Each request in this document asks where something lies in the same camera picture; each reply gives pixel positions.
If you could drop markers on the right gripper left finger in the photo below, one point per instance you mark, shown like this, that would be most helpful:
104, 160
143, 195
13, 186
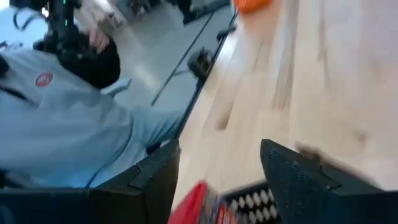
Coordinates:
155, 186

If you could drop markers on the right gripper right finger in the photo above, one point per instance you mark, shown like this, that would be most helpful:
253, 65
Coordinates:
292, 186

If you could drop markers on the red patterned paprika tin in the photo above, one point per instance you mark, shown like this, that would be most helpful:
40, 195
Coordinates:
189, 208

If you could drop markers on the black plastic basket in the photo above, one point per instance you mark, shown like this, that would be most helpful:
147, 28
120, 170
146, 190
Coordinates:
248, 205

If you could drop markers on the person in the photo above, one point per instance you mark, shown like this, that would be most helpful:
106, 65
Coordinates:
62, 130

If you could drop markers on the person's hand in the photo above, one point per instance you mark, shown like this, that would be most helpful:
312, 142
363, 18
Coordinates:
99, 40

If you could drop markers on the orange plastic basket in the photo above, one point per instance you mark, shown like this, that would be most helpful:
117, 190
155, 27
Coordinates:
252, 4

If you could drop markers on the black aluminium table frame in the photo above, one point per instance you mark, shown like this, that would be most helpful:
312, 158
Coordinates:
202, 62

